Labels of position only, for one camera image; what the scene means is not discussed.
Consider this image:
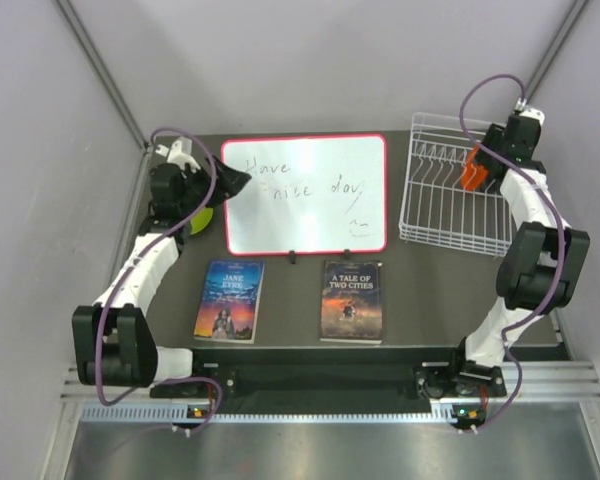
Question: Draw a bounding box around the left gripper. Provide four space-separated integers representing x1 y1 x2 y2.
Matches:
178 154 250 216

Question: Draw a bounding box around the lime green plate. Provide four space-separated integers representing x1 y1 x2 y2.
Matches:
190 207 214 235

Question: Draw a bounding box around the orange plate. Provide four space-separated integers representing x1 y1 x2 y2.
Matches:
460 146 488 191

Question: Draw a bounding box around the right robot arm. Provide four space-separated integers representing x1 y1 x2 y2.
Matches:
417 107 590 399

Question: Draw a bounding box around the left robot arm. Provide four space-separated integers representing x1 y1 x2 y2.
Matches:
72 156 251 397

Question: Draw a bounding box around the pink framed whiteboard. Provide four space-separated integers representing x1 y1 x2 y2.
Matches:
221 133 388 256

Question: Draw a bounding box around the Jane Eyre book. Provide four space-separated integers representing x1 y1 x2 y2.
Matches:
193 260 265 344

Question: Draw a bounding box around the Tale of Two Cities book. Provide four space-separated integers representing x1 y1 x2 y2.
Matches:
320 260 383 345

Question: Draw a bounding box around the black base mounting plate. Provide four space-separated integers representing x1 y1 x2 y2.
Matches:
149 363 506 414

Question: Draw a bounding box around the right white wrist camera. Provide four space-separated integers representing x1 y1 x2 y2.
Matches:
513 97 546 125

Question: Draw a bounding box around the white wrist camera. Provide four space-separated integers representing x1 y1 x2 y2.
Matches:
513 97 546 125
154 137 200 172

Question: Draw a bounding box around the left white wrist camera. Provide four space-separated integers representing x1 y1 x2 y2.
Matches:
154 137 200 172

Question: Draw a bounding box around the white wire dish rack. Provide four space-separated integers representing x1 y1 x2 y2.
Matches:
398 112 516 257

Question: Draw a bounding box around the aluminium rail frame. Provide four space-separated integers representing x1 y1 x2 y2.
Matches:
60 362 600 429

